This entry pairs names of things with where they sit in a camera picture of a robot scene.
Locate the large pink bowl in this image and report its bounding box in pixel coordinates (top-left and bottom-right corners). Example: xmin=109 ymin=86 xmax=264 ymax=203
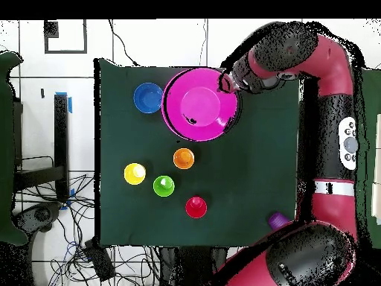
xmin=161 ymin=67 xmax=243 ymax=143

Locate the purple cup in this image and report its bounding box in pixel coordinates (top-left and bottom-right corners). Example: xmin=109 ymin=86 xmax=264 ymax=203
xmin=267 ymin=212 xmax=290 ymax=231

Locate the orange cup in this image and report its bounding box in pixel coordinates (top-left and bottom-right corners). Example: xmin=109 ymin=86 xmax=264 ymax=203
xmin=173 ymin=147 xmax=196 ymax=171

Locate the green cup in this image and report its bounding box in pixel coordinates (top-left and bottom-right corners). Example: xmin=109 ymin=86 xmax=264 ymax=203
xmin=152 ymin=175 xmax=176 ymax=198

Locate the red cup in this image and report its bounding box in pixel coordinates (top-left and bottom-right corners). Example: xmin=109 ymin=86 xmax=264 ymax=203
xmin=185 ymin=196 xmax=208 ymax=219

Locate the yellow cup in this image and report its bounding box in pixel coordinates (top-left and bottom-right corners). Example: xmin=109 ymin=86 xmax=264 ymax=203
xmin=123 ymin=162 xmax=147 ymax=186

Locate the dark green tablecloth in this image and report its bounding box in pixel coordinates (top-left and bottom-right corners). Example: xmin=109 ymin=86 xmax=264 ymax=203
xmin=94 ymin=57 xmax=307 ymax=250

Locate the blue bowl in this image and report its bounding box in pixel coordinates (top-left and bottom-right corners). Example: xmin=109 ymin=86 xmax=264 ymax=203
xmin=132 ymin=82 xmax=164 ymax=115

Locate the blue tape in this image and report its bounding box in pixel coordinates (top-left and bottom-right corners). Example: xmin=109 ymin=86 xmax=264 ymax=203
xmin=54 ymin=91 xmax=73 ymax=114

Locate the black power strip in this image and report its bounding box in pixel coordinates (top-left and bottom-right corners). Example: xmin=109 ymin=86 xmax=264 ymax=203
xmin=83 ymin=239 xmax=116 ymax=282

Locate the black wheeled base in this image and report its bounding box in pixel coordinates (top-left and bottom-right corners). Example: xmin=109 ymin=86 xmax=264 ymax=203
xmin=13 ymin=201 xmax=63 ymax=236

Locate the green-clothed side table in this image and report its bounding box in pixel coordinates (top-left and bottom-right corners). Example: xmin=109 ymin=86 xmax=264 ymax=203
xmin=355 ymin=66 xmax=381 ymax=250
xmin=0 ymin=50 xmax=29 ymax=247

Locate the white board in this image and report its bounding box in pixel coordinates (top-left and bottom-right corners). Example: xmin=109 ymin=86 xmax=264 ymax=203
xmin=371 ymin=112 xmax=381 ymax=226

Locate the thin black cable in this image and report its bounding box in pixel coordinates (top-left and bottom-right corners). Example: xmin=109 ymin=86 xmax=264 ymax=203
xmin=107 ymin=19 xmax=141 ymax=67

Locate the black post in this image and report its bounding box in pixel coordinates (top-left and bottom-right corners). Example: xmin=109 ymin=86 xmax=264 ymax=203
xmin=54 ymin=93 xmax=70 ymax=200

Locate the blue cable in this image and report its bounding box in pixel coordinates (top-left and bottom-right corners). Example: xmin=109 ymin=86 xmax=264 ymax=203
xmin=64 ymin=241 xmax=90 ymax=263

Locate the black square frame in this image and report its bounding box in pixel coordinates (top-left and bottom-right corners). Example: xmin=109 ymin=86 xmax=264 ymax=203
xmin=43 ymin=19 xmax=88 ymax=55

